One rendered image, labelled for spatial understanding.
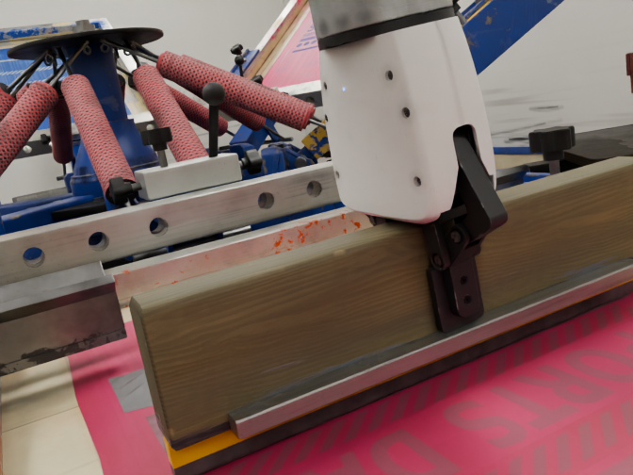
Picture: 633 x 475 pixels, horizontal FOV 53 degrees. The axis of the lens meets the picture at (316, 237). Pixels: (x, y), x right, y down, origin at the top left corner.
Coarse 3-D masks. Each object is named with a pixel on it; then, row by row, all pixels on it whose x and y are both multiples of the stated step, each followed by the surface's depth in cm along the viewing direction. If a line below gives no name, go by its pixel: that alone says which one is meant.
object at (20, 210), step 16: (240, 144) 152; (272, 144) 132; (288, 144) 133; (272, 160) 121; (288, 160) 124; (64, 176) 158; (256, 176) 127; (0, 208) 132; (16, 208) 131; (32, 208) 116; (48, 208) 115; (112, 208) 98; (0, 224) 102; (16, 224) 110; (32, 224) 112; (128, 256) 100
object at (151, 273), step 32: (288, 224) 75; (320, 224) 75; (352, 224) 77; (160, 256) 70; (192, 256) 69; (224, 256) 70; (256, 256) 72; (128, 288) 66; (0, 384) 50; (0, 416) 44; (0, 448) 39
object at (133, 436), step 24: (72, 360) 53; (96, 360) 52; (120, 360) 51; (96, 384) 47; (96, 408) 43; (120, 408) 42; (144, 408) 42; (96, 432) 40; (120, 432) 39; (144, 432) 39; (120, 456) 36; (144, 456) 36
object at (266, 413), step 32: (576, 288) 40; (608, 288) 42; (480, 320) 38; (512, 320) 38; (384, 352) 35; (416, 352) 35; (448, 352) 36; (320, 384) 33; (352, 384) 33; (256, 416) 31; (288, 416) 32
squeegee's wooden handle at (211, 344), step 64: (512, 192) 40; (576, 192) 41; (320, 256) 33; (384, 256) 35; (512, 256) 39; (576, 256) 42; (192, 320) 30; (256, 320) 32; (320, 320) 33; (384, 320) 35; (192, 384) 31; (256, 384) 32
